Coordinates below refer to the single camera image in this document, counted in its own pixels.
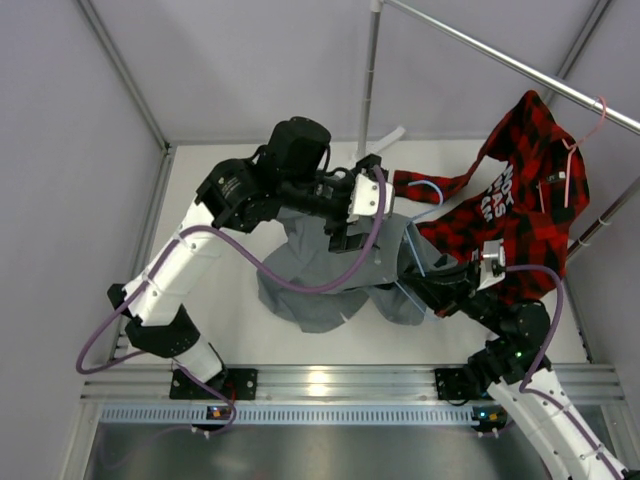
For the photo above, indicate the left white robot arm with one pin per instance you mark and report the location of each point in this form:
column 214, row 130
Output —
column 289, row 171

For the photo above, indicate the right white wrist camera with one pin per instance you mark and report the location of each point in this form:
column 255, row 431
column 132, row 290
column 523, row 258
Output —
column 492, row 264

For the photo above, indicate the pink plastic hanger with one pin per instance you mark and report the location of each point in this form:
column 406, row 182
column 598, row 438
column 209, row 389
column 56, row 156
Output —
column 573, row 148

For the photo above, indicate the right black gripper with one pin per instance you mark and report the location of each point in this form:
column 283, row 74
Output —
column 445, row 289

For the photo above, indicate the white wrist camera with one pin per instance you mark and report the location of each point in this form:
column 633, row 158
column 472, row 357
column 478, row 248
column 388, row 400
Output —
column 365, row 199
column 492, row 264

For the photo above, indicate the red black plaid shirt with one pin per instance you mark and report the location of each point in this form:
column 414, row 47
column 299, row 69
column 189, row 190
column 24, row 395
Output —
column 523, row 205

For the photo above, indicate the metal clothes rack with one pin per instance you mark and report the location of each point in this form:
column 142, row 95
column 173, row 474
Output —
column 551, row 82

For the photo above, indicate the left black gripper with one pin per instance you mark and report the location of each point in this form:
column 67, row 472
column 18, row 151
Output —
column 340, row 241

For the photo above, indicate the grey button shirt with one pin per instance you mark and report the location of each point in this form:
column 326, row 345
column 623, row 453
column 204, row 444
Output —
column 304, row 260

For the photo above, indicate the aluminium mounting rail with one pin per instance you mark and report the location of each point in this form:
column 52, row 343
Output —
column 587, row 384

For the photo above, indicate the slotted cable duct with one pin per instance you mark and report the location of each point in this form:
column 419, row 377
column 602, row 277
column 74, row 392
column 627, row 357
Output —
column 360, row 415

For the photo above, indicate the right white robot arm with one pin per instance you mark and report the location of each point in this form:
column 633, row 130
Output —
column 513, row 369

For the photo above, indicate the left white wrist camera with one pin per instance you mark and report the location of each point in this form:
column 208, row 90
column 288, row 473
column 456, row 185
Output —
column 365, row 199

